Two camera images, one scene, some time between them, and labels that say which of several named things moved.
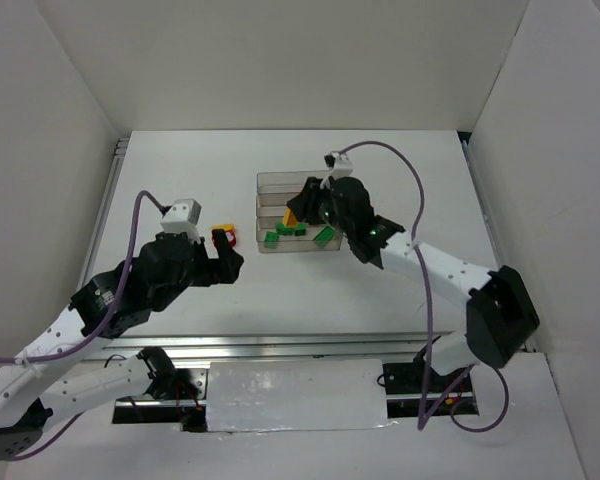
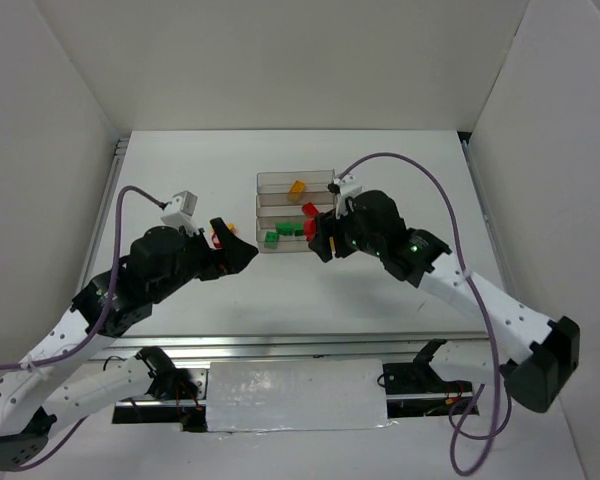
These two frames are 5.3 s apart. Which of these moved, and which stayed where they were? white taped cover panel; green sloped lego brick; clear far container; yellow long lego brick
Moved: yellow long lego brick
Stayed: white taped cover panel; green sloped lego brick; clear far container
